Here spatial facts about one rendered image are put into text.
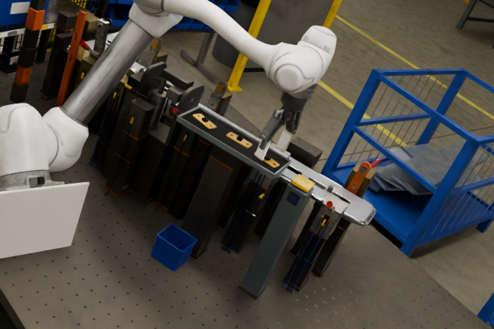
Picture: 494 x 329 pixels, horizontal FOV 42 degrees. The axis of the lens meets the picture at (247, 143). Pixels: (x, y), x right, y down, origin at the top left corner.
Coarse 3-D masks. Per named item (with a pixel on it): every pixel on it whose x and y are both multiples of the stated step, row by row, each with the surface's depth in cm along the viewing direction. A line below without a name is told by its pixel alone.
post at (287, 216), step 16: (288, 192) 198; (304, 192) 197; (288, 208) 199; (272, 224) 204; (288, 224) 201; (272, 240) 205; (256, 256) 210; (272, 256) 207; (256, 272) 212; (240, 288) 216; (256, 288) 214
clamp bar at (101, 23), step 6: (102, 18) 236; (108, 18) 237; (102, 24) 234; (108, 24) 235; (96, 30) 237; (102, 30) 236; (96, 36) 238; (102, 36) 237; (96, 42) 239; (102, 42) 238; (96, 48) 241; (102, 48) 240
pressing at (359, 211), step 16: (64, 48) 255; (240, 128) 250; (288, 176) 231; (304, 176) 235; (320, 176) 240; (320, 192) 229; (336, 192) 234; (352, 192) 239; (352, 208) 228; (368, 208) 233
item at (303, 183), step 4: (296, 176) 199; (300, 176) 200; (292, 180) 196; (296, 180) 197; (300, 180) 198; (304, 180) 199; (308, 180) 200; (296, 184) 196; (300, 184) 196; (304, 184) 197; (308, 184) 197; (312, 184) 198; (300, 188) 196; (304, 188) 195; (308, 188) 195
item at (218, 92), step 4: (220, 84) 255; (224, 84) 255; (216, 88) 256; (220, 88) 255; (224, 88) 255; (216, 92) 257; (220, 92) 255; (224, 92) 257; (212, 96) 257; (216, 96) 257; (220, 96) 256; (212, 100) 258; (216, 100) 257; (208, 104) 258; (212, 104) 257; (216, 104) 257; (212, 108) 258; (216, 108) 259
